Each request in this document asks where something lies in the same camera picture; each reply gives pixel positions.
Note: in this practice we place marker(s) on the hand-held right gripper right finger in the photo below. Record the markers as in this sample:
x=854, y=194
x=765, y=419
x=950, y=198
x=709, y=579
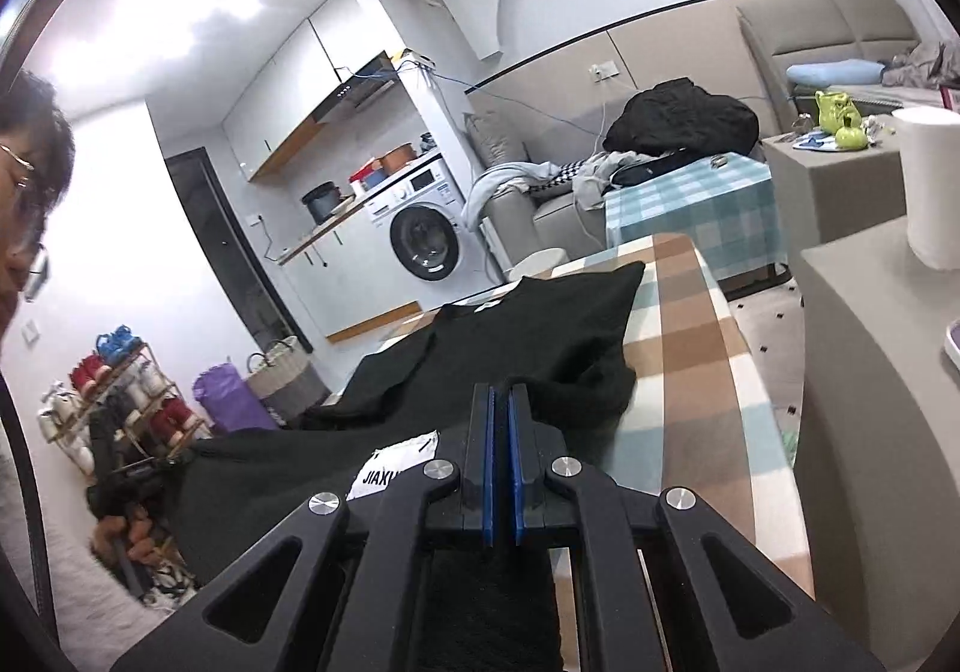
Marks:
x=517, y=462

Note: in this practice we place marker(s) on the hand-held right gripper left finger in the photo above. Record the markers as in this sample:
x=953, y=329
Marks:
x=489, y=462

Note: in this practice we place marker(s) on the black knit sweater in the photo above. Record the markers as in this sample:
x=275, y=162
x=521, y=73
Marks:
x=525, y=342

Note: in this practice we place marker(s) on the grey clothes pile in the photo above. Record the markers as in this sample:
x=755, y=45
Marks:
x=517, y=177

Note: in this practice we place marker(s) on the person's left hand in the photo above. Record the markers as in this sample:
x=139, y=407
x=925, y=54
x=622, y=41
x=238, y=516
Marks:
x=142, y=544

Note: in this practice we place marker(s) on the shoe rack with shoes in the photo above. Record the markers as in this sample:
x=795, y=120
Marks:
x=127, y=394

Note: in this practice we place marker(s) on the purple bag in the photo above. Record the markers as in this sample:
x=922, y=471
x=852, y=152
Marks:
x=232, y=402

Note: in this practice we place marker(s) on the woven laundry basket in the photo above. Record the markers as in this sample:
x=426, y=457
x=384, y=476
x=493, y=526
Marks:
x=289, y=376

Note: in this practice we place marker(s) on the brown and blue plaid tablecloth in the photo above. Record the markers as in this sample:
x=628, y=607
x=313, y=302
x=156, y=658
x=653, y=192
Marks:
x=697, y=379

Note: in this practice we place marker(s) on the white round stool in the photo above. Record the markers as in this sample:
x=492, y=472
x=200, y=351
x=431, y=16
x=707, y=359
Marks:
x=544, y=265

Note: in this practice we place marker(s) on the white washing machine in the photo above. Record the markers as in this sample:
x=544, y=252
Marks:
x=420, y=237

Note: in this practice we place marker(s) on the dark door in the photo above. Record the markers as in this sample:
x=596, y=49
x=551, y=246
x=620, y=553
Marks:
x=225, y=244

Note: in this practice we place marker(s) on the grey sofa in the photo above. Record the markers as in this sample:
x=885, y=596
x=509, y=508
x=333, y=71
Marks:
x=525, y=199

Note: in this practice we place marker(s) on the black cooking pot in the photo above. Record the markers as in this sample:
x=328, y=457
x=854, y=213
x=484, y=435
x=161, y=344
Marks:
x=324, y=203

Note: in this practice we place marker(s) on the teal plaid tablecloth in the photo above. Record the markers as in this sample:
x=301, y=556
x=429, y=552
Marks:
x=697, y=207

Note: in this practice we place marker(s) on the person's head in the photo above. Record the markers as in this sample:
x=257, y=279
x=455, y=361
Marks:
x=30, y=139

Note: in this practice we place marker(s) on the grey counter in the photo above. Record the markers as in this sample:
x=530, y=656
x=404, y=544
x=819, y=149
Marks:
x=877, y=417

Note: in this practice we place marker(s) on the black jacket pile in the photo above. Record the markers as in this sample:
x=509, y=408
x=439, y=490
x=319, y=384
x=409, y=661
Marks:
x=679, y=117

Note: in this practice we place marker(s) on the range hood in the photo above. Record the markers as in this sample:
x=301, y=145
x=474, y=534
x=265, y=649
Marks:
x=356, y=91

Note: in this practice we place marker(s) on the grey side cabinet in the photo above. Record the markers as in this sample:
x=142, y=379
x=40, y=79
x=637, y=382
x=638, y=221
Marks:
x=825, y=192

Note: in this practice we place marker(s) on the large green teapot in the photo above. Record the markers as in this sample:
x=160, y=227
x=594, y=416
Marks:
x=832, y=109

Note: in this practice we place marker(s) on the blue pillow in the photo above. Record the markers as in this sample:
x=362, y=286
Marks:
x=832, y=74

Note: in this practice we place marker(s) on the white paper towel roll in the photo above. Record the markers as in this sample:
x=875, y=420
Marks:
x=934, y=184

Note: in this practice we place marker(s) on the beige upholstered bed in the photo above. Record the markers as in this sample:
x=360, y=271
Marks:
x=832, y=34

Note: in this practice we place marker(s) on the white wall cabinets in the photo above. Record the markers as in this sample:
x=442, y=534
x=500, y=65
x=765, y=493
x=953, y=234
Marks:
x=289, y=87

